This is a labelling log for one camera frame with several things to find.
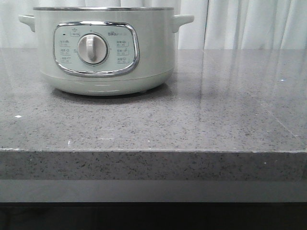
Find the pale green electric pot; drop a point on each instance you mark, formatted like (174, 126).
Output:
(105, 51)

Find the white curtain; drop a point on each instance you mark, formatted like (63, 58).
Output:
(218, 24)

